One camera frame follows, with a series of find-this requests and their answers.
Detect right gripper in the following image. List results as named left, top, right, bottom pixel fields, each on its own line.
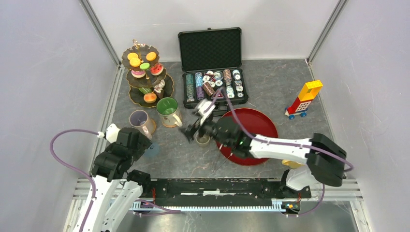
left=179, top=113, right=232, bottom=147

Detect small grey-green cup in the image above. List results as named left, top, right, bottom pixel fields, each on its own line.
left=195, top=134, right=211, bottom=147

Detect beige purple mug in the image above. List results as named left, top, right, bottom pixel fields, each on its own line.
left=129, top=110, right=151, bottom=127

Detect green bowl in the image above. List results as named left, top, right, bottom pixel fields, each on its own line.
left=156, top=97, right=183, bottom=128

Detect orange peach bun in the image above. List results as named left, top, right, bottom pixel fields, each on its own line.
left=143, top=92, right=157, bottom=104

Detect chocolate cake slice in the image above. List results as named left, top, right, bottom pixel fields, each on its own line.
left=154, top=88, right=164, bottom=100

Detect white rectangular pastry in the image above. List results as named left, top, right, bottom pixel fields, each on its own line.
left=139, top=87, right=152, bottom=95

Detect white striped donut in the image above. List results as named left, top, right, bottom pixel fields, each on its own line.
left=154, top=79, right=165, bottom=93

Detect red round tray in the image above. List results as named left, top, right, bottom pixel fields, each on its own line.
left=220, top=108, right=279, bottom=166

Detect red frosted donut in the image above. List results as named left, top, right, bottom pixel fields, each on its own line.
left=150, top=63, right=164, bottom=76

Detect pink frosted donut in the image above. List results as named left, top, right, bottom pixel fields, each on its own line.
left=131, top=70, right=146, bottom=78

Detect green macaron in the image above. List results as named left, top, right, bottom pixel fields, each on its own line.
left=139, top=62, right=150, bottom=71

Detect orange round biscuit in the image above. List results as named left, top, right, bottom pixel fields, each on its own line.
left=129, top=57, right=141, bottom=67

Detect yellow round cookie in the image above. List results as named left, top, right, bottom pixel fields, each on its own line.
left=146, top=52, right=157, bottom=61

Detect orange waffle biscuit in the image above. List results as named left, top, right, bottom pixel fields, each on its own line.
left=127, top=52, right=139, bottom=60

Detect yellow cup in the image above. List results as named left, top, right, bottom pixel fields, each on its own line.
left=281, top=160, right=304, bottom=169

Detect woven coaster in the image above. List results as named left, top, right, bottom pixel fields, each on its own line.
left=134, top=119, right=156, bottom=139

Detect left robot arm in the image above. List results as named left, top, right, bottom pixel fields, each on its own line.
left=73, top=124, right=152, bottom=232

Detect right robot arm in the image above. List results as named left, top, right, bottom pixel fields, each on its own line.
left=180, top=117, right=347, bottom=197

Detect three-tier dessert stand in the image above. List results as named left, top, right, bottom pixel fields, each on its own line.
left=121, top=39, right=175, bottom=108

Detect black poker chip case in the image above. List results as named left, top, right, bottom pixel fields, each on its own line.
left=178, top=27, right=249, bottom=109

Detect toy block tower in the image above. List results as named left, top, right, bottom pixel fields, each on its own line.
left=285, top=80, right=323, bottom=120

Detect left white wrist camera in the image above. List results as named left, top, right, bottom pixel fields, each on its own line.
left=97, top=123, right=120, bottom=143

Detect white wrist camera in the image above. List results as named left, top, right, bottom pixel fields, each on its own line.
left=193, top=99, right=216, bottom=126
left=97, top=123, right=120, bottom=143

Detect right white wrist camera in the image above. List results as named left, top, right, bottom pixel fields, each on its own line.
left=193, top=99, right=216, bottom=126

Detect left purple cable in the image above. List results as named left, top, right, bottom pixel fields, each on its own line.
left=49, top=129, right=183, bottom=232

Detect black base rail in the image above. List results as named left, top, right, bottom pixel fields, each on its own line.
left=127, top=170, right=312, bottom=217

